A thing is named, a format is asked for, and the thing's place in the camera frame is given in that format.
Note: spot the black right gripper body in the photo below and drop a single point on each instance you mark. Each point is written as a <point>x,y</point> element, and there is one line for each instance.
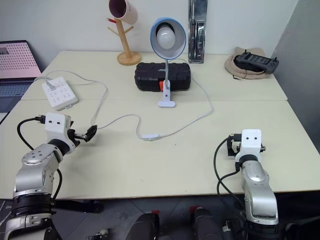
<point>232,147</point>

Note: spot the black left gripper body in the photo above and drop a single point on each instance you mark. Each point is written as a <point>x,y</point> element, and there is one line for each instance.
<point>76,137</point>

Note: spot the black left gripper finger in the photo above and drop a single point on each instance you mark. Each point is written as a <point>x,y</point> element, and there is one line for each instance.
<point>93,129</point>
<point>88,138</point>

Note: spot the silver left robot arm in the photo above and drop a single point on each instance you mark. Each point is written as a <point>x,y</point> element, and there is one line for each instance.
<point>32,175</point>

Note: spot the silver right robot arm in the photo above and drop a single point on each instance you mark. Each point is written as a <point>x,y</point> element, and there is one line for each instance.
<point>258,190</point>

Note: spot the blue and white desk lamp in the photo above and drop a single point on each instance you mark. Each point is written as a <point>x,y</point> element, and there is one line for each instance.
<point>167,40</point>

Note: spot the white power strip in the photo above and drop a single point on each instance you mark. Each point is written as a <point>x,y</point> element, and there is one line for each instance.
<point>60,93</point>

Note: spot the beige cloth hat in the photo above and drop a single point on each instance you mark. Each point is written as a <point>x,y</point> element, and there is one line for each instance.
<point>233,68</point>

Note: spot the black plastic tool case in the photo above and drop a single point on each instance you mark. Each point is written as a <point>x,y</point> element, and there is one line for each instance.
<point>150,75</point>

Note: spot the dark rounded shape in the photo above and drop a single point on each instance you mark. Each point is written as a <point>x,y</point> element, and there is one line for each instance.
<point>206,225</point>
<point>147,227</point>

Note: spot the wooden mug tree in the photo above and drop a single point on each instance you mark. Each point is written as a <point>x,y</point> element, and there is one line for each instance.
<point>126,47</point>

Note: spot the black handheld controller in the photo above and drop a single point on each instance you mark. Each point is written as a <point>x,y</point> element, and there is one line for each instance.
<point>257,62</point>

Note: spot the laptop with pink screen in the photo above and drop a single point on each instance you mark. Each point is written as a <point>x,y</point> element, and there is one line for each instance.
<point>15,62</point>

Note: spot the cream maroon mug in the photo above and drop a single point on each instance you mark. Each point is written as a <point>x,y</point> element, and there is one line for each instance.
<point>123,11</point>

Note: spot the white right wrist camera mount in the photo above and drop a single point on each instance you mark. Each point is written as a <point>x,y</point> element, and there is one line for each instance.
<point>250,143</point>

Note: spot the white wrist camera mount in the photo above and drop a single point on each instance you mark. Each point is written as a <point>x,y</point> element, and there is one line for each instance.
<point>56,126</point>
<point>250,143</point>

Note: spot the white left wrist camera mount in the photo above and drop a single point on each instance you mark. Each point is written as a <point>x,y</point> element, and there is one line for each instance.
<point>56,126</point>

